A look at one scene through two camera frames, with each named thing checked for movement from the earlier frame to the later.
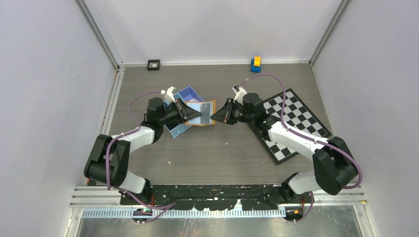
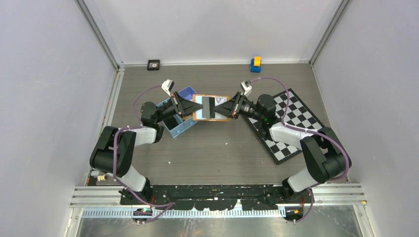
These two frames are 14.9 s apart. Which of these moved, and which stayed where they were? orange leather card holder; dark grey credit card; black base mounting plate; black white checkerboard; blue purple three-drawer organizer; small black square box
Moved: dark grey credit card; orange leather card holder
Stayed: small black square box; blue purple three-drawer organizer; black white checkerboard; black base mounting plate
